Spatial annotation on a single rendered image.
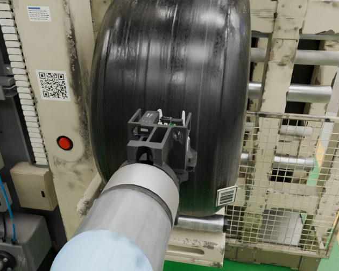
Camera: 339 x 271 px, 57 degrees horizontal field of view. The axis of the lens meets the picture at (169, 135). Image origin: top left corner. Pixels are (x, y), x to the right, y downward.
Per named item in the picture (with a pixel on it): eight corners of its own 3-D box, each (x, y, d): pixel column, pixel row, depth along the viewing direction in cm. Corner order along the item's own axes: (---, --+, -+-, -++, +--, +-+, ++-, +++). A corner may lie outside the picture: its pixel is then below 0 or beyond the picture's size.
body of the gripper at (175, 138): (194, 111, 41) (182, 152, 30) (191, 168, 44) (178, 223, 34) (138, 106, 42) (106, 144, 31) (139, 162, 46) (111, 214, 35)
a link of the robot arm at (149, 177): (172, 255, 30) (91, 242, 31) (179, 223, 34) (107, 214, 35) (174, 188, 27) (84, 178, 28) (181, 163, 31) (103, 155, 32)
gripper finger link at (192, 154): (199, 140, 47) (193, 169, 39) (199, 149, 48) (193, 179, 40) (169, 137, 48) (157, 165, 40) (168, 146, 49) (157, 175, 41)
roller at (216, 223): (92, 201, 81) (98, 197, 86) (91, 218, 82) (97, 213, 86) (227, 218, 76) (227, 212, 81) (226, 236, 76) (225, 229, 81)
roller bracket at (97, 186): (79, 235, 82) (74, 207, 77) (125, 153, 116) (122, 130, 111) (92, 237, 81) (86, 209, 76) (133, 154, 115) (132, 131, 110)
